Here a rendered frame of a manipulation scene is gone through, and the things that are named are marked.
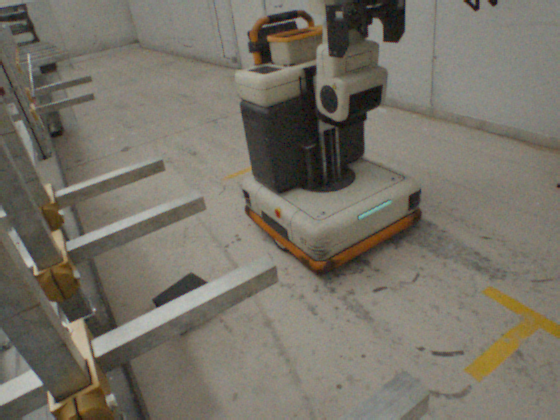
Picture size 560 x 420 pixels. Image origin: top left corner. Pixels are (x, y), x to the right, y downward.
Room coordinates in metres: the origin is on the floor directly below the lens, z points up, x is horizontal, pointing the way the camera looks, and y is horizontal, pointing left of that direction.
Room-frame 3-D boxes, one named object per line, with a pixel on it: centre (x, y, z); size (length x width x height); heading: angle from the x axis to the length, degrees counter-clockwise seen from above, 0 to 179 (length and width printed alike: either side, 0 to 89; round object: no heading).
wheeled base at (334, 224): (1.64, -0.26, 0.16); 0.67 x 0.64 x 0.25; 27
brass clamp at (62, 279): (0.50, 0.36, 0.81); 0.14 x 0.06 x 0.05; 27
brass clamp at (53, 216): (0.73, 0.47, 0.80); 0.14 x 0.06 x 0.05; 27
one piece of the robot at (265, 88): (1.72, -0.22, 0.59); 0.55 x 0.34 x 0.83; 117
